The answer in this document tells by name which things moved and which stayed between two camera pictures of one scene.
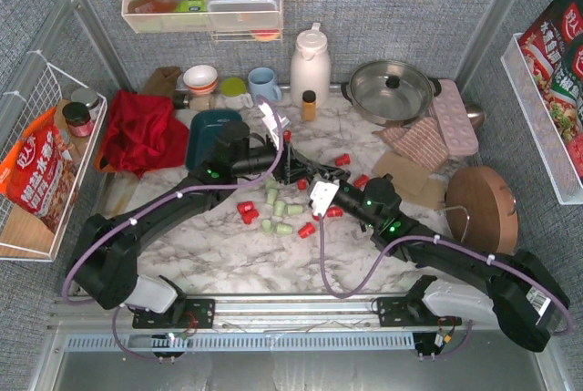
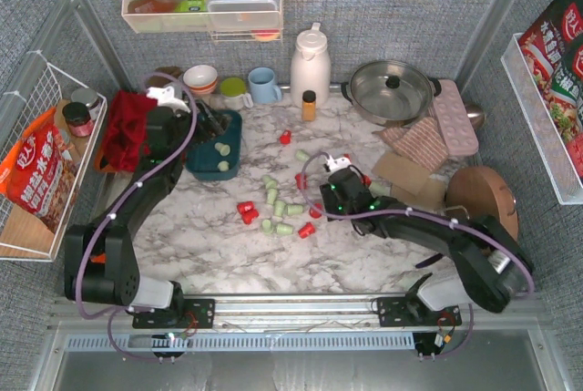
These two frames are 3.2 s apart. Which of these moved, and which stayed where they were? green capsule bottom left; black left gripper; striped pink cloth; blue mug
Moved: black left gripper
Stayed: blue mug; striped pink cloth; green capsule bottom left
